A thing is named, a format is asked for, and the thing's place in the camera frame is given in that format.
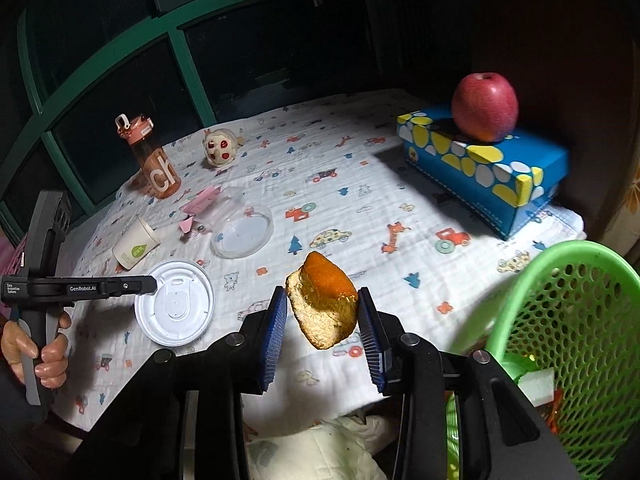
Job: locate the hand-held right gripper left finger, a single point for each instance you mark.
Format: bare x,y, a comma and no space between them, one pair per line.
274,340

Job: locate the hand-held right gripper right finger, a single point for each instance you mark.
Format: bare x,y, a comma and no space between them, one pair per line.
372,345

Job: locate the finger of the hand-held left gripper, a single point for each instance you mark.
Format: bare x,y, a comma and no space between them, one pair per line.
132,286

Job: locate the white plastic cup lid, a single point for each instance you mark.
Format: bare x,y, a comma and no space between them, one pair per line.
175,310

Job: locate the orange peel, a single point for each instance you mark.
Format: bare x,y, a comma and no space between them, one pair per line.
320,300

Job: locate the white foam block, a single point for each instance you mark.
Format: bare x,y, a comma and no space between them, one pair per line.
537,385

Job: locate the orange snack packet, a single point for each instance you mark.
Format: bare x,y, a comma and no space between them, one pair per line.
555,412

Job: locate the green plastic basket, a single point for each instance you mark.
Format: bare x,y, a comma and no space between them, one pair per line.
575,320

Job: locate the person's left hand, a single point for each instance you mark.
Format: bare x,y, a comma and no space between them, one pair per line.
52,365

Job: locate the pink lattice mat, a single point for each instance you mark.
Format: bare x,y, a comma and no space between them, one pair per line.
10,260

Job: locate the white paper cup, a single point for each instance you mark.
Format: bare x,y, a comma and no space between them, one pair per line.
132,250

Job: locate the pink paper carton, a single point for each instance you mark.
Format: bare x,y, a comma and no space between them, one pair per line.
197,205

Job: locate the clear round plastic dish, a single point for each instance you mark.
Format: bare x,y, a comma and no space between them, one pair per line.
240,235

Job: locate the orange plastic water bottle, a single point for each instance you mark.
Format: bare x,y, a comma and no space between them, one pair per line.
160,175

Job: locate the cream quilt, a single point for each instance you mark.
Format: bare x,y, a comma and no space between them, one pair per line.
310,450

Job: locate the printed white blanket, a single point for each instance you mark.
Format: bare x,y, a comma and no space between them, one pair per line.
350,200

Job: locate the blue spotted tissue box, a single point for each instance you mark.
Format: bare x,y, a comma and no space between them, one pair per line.
450,170

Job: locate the red apple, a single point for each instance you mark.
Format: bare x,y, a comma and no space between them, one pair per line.
485,105

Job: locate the green window frame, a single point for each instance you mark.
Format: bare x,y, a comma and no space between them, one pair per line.
190,75

